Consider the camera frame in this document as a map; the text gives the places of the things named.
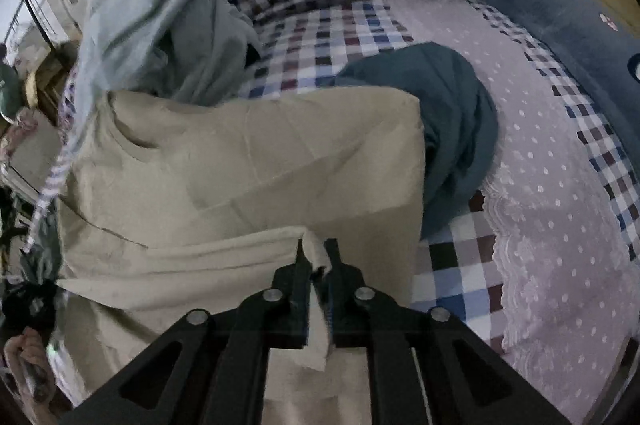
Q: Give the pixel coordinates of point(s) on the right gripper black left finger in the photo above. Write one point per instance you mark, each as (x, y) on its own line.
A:
(208, 369)

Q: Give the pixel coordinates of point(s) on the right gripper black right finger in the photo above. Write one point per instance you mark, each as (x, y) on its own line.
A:
(425, 367)

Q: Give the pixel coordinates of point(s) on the beige t-shirt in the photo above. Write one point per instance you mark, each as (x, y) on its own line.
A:
(169, 207)

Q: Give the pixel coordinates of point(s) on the checkered plaid bed sheet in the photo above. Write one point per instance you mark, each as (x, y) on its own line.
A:
(540, 256)

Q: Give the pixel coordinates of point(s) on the teal crumpled garment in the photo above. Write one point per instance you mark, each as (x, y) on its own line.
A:
(460, 121)

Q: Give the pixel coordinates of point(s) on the light blue denim jacket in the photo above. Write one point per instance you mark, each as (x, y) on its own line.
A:
(190, 51)

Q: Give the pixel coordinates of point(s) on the dark blue cartoon pillow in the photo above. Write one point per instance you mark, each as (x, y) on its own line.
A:
(600, 53)

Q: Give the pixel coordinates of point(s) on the black metal rack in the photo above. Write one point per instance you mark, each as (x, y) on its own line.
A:
(32, 25)

